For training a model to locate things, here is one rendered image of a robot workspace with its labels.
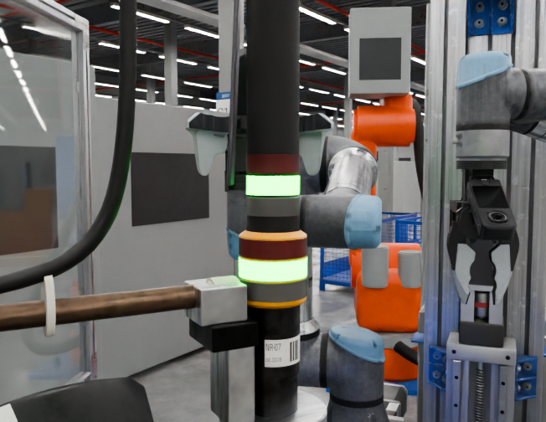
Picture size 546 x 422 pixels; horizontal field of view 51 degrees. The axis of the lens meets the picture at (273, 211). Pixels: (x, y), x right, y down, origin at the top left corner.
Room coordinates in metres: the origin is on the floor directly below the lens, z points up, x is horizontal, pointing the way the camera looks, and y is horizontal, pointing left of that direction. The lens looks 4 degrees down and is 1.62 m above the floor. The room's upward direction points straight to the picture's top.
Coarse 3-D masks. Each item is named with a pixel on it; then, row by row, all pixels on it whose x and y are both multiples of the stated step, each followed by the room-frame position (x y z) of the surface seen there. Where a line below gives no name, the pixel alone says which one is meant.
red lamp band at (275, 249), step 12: (240, 240) 0.36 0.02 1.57; (252, 240) 0.35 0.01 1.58; (264, 240) 0.34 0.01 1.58; (276, 240) 0.34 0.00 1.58; (288, 240) 0.34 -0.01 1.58; (300, 240) 0.35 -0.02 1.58; (240, 252) 0.36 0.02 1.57; (252, 252) 0.35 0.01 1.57; (264, 252) 0.34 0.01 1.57; (276, 252) 0.34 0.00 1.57; (288, 252) 0.34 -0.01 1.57; (300, 252) 0.35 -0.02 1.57
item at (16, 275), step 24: (120, 0) 0.32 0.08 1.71; (120, 24) 0.32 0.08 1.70; (120, 48) 0.32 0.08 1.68; (120, 72) 0.32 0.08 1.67; (120, 96) 0.32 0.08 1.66; (120, 120) 0.32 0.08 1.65; (120, 144) 0.32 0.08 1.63; (120, 168) 0.31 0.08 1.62; (120, 192) 0.31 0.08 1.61; (96, 240) 0.31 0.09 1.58; (48, 264) 0.30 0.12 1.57; (72, 264) 0.30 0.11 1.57; (0, 288) 0.29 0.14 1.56; (48, 288) 0.29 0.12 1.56; (48, 312) 0.29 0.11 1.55; (48, 336) 0.30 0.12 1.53
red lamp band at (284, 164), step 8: (248, 160) 0.36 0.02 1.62; (256, 160) 0.35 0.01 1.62; (264, 160) 0.35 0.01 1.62; (272, 160) 0.35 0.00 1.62; (280, 160) 0.35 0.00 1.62; (288, 160) 0.35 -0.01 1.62; (296, 160) 0.36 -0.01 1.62; (248, 168) 0.36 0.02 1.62; (256, 168) 0.35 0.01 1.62; (264, 168) 0.35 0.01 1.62; (272, 168) 0.35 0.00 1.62; (280, 168) 0.35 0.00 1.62; (288, 168) 0.35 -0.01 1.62; (296, 168) 0.36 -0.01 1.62
